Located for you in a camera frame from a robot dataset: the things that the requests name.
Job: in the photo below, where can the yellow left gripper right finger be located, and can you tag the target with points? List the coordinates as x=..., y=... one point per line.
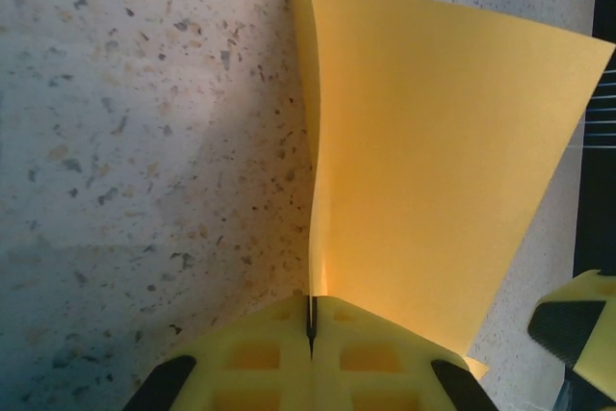
x=327, y=382

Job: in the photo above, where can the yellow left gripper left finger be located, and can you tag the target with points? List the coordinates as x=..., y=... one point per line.
x=298, y=382

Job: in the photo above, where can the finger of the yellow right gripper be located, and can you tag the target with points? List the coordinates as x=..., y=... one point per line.
x=601, y=343

